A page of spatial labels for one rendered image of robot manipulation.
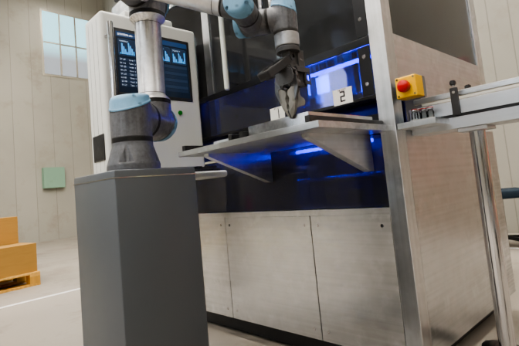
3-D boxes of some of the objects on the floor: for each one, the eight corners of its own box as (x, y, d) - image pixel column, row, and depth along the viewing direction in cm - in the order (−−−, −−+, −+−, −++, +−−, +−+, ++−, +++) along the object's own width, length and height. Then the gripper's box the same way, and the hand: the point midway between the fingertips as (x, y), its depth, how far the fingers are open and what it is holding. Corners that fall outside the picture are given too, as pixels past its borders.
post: (420, 383, 139) (350, -185, 157) (438, 388, 135) (363, -197, 153) (412, 391, 135) (340, -196, 153) (429, 396, 130) (354, -208, 148)
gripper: (310, 47, 124) (317, 116, 122) (287, 55, 130) (294, 121, 128) (290, 42, 118) (298, 114, 116) (269, 51, 124) (275, 120, 122)
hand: (290, 113), depth 120 cm, fingers closed
